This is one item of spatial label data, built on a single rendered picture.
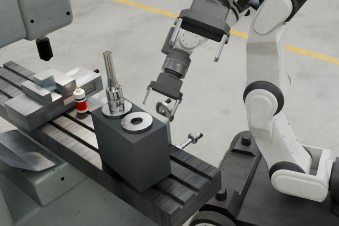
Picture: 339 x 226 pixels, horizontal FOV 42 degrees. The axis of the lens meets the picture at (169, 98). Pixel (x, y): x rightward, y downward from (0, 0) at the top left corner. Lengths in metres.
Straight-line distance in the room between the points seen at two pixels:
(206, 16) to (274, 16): 0.42
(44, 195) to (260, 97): 0.81
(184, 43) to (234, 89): 2.05
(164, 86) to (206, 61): 2.46
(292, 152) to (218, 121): 1.53
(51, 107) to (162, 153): 0.56
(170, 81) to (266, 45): 0.34
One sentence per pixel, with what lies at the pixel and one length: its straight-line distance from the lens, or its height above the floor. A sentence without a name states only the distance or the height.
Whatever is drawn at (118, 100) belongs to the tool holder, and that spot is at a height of 1.19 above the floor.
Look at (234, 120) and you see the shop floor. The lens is 3.21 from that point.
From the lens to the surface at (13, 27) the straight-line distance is 1.40.
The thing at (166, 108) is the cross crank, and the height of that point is 0.70.
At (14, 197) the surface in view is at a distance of 1.75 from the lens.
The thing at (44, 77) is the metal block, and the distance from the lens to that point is 1.71.
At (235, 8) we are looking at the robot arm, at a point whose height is 1.27.
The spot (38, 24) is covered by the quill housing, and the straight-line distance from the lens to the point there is 1.46.
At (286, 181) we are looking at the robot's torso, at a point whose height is 0.70.
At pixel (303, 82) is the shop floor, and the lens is 3.67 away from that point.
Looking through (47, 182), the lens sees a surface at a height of 0.85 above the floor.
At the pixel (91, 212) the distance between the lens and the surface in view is 1.84.
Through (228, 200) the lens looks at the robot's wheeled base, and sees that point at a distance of 1.78.
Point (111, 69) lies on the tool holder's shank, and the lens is 1.26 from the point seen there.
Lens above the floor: 1.89
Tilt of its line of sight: 33 degrees down
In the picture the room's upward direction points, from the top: 6 degrees counter-clockwise
